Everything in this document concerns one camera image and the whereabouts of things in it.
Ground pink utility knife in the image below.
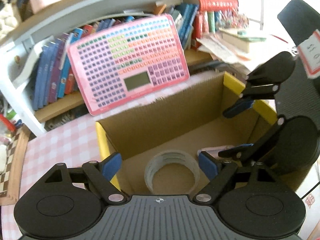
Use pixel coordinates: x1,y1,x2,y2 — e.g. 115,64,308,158
197,145,234,158

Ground clear packing tape roll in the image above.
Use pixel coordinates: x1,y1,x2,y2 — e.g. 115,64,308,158
144,150,200,194

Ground stack of papers and books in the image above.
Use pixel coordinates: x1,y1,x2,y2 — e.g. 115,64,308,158
196,29,294,70

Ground yellow cardboard box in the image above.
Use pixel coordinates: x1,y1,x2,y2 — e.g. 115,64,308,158
96,72,277,194

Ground black office chair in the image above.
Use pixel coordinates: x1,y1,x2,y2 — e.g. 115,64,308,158
277,0,320,46

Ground wooden chessboard box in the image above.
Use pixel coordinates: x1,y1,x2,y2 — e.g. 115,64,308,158
0,125,31,206

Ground red books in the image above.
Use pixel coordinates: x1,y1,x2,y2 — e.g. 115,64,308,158
191,0,239,50

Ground pink learning tablet toy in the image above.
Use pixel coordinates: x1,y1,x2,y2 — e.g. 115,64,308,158
67,14,190,116

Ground row of blue books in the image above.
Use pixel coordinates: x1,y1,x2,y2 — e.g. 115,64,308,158
32,15,135,111

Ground white bookshelf frame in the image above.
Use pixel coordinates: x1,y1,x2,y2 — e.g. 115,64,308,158
0,0,266,138

